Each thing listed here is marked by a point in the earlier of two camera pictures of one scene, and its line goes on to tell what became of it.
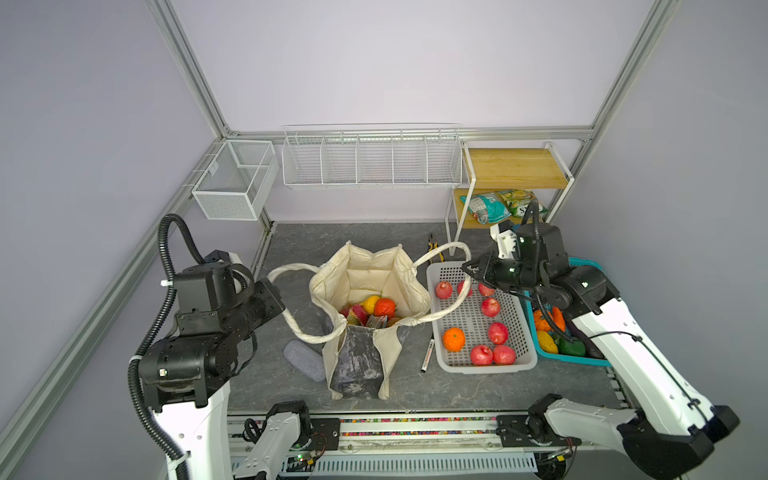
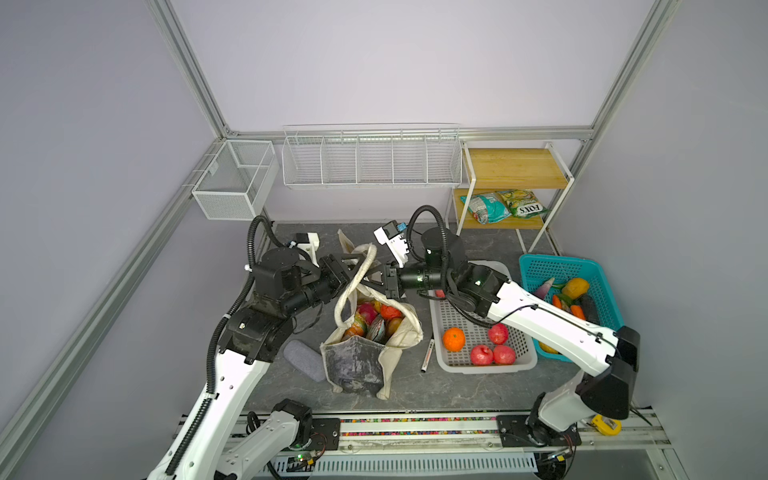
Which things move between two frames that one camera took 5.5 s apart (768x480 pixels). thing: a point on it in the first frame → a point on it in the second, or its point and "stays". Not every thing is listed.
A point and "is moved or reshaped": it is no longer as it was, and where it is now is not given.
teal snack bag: x=488 y=207 stays
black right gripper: x=489 y=262 → x=394 y=280
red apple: x=498 y=333 stays
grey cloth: x=306 y=360 stays
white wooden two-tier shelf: x=526 y=185 stays
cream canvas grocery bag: x=360 y=270 is moved or reshaped
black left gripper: x=270 y=295 → x=336 y=272
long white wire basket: x=372 y=155 stays
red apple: x=504 y=355 stays
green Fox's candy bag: x=518 y=200 stays
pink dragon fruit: x=355 y=314 → x=368 y=311
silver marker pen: x=428 y=353 stays
